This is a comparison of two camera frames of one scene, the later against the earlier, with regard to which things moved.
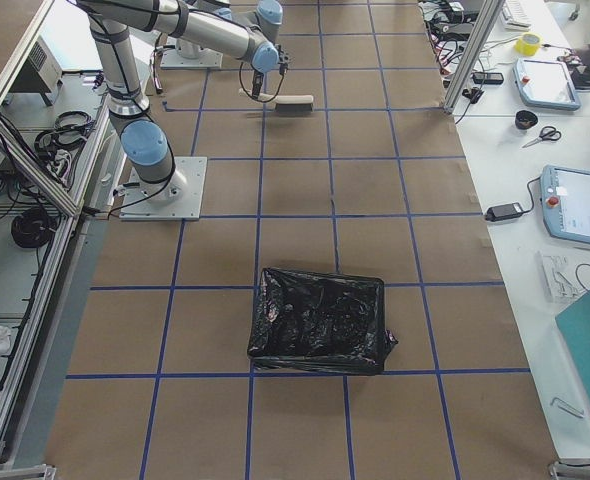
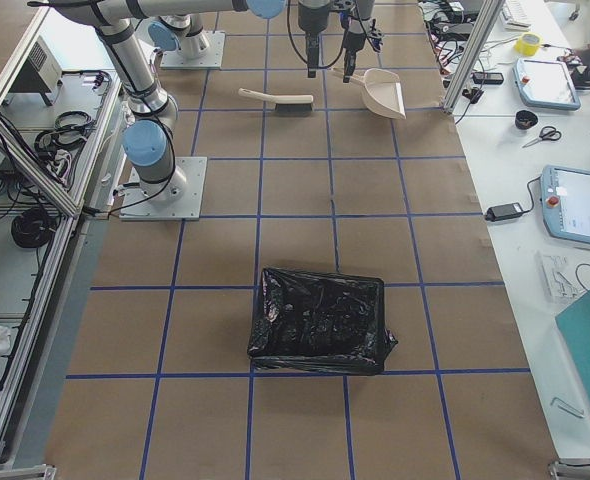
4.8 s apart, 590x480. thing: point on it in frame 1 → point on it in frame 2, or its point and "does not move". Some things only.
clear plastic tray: [561, 276] does not move
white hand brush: [298, 103] does not move
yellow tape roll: [528, 44] does not move
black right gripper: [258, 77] → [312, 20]
